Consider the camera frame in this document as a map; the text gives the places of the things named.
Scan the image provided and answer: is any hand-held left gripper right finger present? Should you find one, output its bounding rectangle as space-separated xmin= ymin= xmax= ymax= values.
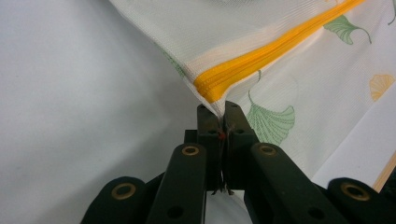
xmin=223 ymin=100 xmax=261 ymax=191

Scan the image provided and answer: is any white table mat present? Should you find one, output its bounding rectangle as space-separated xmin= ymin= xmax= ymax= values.
xmin=0 ymin=0 xmax=396 ymax=224

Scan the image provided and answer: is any white leaf-print mesh laundry bag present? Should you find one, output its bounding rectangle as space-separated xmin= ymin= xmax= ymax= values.
xmin=108 ymin=0 xmax=396 ymax=189

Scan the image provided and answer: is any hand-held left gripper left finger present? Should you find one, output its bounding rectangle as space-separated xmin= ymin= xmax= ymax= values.
xmin=184 ymin=104 xmax=226 ymax=192

